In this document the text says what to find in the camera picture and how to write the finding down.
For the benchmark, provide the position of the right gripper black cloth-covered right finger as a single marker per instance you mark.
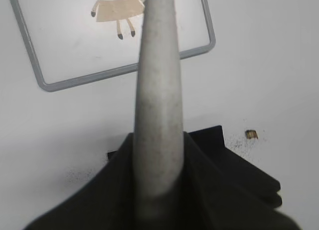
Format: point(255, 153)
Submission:
point(209, 201)

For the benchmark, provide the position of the black knife stand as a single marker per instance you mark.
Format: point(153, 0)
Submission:
point(163, 159)

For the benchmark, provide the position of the white-handled kitchen knife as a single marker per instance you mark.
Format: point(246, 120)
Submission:
point(159, 95)

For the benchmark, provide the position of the small yellow table scrap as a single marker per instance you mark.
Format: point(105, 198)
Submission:
point(251, 134)

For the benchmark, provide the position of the right gripper black cloth-covered left finger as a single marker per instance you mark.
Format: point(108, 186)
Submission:
point(106, 202)

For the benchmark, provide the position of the white grey-rimmed cutting board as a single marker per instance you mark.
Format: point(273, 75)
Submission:
point(76, 42)

